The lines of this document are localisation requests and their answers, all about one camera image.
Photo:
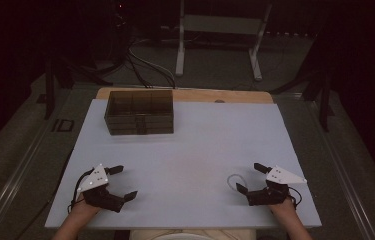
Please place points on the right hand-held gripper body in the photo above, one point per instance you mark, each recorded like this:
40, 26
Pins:
270, 196

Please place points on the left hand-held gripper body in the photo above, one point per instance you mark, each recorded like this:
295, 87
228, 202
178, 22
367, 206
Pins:
95, 180

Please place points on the smoked transparent drawer box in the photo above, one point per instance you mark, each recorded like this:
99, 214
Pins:
138, 106

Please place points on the person's right hand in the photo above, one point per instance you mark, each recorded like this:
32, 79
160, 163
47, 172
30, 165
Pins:
283, 209

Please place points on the person's left hand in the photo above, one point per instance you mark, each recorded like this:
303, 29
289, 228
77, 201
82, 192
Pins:
83, 206

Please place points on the person's beige clothing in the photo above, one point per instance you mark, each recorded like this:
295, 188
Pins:
141, 234

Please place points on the white table board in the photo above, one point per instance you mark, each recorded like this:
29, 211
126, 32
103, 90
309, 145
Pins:
191, 150

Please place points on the black metal stand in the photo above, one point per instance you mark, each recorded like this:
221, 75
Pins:
50, 93
324, 100

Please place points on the white metal stand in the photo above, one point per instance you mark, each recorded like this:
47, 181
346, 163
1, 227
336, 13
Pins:
180, 50

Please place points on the grey metal rail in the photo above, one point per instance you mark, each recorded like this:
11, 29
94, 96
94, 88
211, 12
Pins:
341, 180
15, 180

